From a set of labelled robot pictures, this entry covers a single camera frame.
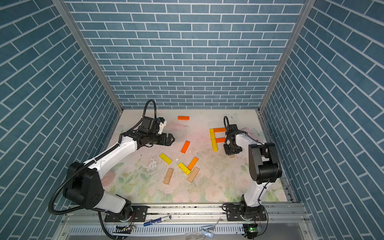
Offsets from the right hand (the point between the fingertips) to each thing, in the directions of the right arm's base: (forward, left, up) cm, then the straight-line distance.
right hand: (232, 152), depth 97 cm
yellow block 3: (-8, +43, +1) cm, 43 cm away
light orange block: (-10, +25, +1) cm, 27 cm away
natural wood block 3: (-17, +24, +1) cm, 29 cm away
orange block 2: (+17, +10, +1) cm, 19 cm away
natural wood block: (-4, +1, +2) cm, 5 cm away
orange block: (+26, +36, +2) cm, 45 cm away
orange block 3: (+9, +8, 0) cm, 12 cm away
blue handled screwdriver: (-42, +41, +2) cm, 59 cm away
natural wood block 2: (-20, +38, +2) cm, 43 cm away
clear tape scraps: (-44, +15, +2) cm, 46 cm away
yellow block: (+11, +13, +1) cm, 17 cm away
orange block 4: (+1, +31, +1) cm, 31 cm away
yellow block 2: (+3, +12, +1) cm, 12 cm away
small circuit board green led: (-41, -7, -1) cm, 42 cm away
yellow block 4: (-14, +30, +1) cm, 33 cm away
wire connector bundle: (-46, +54, -3) cm, 71 cm away
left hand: (-3, +38, +15) cm, 41 cm away
